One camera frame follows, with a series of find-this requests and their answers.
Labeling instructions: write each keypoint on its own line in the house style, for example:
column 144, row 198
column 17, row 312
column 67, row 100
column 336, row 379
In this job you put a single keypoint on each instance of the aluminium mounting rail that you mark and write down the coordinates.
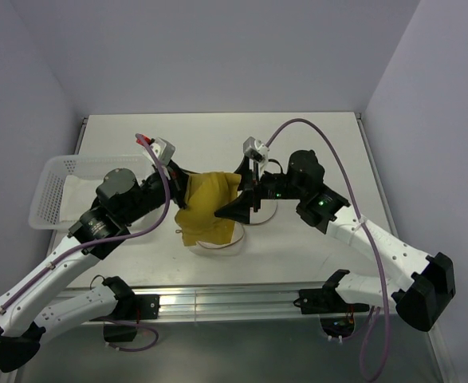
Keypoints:
column 225, row 301

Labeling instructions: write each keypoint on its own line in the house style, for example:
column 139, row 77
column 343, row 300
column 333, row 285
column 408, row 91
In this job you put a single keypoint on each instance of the yellow bra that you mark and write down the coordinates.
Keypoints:
column 206, row 193

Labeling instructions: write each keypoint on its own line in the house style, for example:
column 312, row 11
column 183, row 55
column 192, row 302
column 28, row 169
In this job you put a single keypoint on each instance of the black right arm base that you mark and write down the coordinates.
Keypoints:
column 322, row 301

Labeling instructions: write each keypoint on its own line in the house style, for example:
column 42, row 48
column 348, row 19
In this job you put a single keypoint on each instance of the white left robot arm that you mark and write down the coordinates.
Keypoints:
column 92, row 238

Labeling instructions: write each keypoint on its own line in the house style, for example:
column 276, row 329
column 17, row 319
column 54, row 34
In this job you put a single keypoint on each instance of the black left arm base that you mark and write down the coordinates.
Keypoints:
column 120, row 327

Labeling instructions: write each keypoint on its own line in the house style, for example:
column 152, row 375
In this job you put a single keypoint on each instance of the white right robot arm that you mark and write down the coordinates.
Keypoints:
column 418, row 286

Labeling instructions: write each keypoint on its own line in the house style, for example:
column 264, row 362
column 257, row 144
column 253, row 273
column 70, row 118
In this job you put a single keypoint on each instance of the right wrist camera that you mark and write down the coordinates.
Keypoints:
column 256, row 150

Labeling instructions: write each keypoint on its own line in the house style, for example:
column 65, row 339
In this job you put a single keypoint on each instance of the white bra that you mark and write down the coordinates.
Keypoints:
column 77, row 197

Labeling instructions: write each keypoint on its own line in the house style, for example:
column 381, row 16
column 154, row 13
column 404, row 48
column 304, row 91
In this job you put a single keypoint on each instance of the white plastic laundry basket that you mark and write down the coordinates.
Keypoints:
column 45, row 206

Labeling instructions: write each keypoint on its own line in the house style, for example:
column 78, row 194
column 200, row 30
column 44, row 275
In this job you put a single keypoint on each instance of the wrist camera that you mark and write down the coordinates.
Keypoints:
column 162, row 149
column 256, row 150

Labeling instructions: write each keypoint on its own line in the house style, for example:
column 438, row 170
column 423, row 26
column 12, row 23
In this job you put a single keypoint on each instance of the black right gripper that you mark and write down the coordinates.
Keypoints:
column 239, row 208

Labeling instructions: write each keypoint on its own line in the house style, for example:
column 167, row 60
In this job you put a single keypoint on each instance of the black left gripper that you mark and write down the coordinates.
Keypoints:
column 179, row 178

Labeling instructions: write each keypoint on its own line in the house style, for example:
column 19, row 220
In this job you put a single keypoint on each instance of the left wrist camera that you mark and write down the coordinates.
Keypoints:
column 162, row 149

